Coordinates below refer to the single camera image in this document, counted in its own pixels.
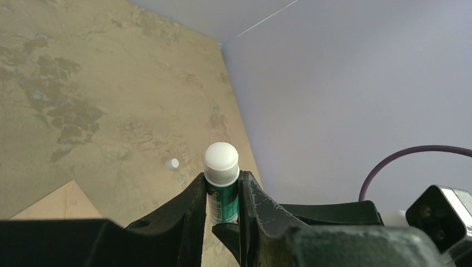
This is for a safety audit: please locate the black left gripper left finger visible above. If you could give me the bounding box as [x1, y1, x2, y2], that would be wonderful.
[1, 174, 207, 266]

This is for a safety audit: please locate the white glue stick cap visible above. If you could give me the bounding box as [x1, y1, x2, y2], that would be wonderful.
[165, 158, 180, 170]

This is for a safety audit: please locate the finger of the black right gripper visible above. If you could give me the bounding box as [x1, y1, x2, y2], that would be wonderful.
[212, 201, 384, 264]

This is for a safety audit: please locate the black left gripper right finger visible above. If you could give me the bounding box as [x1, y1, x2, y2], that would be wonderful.
[238, 171, 443, 266]

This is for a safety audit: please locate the green white glue stick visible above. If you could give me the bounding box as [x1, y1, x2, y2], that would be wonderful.
[204, 142, 240, 225]

